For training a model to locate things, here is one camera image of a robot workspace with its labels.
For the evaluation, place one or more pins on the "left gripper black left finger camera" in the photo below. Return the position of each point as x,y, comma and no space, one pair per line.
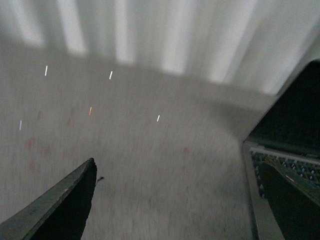
60,213

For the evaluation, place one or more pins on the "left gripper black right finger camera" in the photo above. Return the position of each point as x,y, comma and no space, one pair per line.
294,201

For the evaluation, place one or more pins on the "grey laptop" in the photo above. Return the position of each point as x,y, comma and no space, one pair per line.
289,134

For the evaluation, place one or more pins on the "white curtain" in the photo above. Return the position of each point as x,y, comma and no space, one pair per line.
252,44

